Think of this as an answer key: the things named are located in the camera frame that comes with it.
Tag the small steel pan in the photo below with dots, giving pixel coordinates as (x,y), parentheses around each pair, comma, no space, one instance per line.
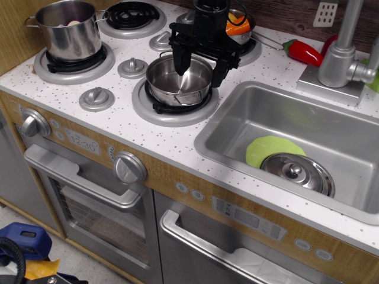
(175,90)

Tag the right oven dial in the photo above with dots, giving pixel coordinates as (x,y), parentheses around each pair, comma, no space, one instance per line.
(128,168)

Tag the silver toy faucet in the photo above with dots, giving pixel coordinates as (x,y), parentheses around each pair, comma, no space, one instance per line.
(341,77)

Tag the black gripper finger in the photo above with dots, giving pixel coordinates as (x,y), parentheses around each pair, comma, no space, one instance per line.
(223,65)
(182,53)

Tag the red toy chili pepper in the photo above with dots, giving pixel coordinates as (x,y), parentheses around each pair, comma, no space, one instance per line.
(303,52)

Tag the steel pot with orange food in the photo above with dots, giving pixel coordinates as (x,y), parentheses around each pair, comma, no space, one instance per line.
(240,27)

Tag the yellow cloth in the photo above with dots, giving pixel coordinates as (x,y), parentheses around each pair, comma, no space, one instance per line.
(36,269)

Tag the left oven dial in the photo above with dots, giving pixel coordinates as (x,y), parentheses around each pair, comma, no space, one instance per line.
(34,124)

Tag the silver stovetop knob front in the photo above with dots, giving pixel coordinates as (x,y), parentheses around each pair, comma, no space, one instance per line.
(96,99)

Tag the white slotted spatula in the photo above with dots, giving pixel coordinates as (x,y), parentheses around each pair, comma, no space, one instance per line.
(325,14)

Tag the silver sink basin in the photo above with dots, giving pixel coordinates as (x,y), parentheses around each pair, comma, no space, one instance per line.
(344,142)

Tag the silver stovetop knob back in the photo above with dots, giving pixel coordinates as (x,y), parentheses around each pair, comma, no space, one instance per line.
(186,18)

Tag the digital clock panel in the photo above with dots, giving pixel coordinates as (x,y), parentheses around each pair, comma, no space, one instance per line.
(82,141)

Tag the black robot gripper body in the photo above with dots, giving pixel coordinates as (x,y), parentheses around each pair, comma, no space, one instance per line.
(208,32)

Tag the oven dial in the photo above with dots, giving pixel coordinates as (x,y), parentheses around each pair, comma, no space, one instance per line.
(34,124)
(128,168)

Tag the back right stove burner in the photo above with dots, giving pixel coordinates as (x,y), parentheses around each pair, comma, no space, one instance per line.
(251,47)

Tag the red toy item behind faucet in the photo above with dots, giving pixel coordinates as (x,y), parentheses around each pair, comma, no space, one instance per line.
(327,44)

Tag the stove burner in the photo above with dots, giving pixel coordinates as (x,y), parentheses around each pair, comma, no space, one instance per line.
(73,73)
(251,47)
(131,20)
(143,104)

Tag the front left stove burner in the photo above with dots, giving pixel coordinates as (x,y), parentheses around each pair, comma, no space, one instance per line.
(73,73)

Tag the silver stovetop knob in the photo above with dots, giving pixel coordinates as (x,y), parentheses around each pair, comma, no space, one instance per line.
(96,99)
(132,68)
(160,43)
(186,18)

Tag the tall steel stock pot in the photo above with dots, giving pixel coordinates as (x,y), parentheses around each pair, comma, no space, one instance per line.
(69,29)

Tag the dishwasher door with handle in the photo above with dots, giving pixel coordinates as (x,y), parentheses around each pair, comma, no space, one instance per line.
(197,249)

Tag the blue clamp tool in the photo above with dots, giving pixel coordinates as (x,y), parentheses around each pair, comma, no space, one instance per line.
(34,241)

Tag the green round plate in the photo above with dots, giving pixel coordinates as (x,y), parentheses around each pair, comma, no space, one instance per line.
(263,147)

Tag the front right stove burner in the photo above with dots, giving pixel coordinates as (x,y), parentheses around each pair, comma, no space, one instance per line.
(143,104)

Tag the steel pot lid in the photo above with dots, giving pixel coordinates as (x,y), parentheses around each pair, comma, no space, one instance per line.
(300,170)

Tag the oven door with handle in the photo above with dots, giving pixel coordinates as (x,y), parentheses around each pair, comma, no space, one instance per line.
(112,220)

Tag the dishwasher control panel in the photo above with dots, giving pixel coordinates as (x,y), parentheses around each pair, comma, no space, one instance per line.
(249,219)

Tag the silver stovetop knob middle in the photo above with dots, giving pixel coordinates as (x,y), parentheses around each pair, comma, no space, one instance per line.
(132,68)

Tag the back left stove burner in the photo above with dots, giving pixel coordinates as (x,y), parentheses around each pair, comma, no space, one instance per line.
(131,20)

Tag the silver stovetop knob upper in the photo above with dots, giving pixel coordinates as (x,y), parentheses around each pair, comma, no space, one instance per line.
(160,43)

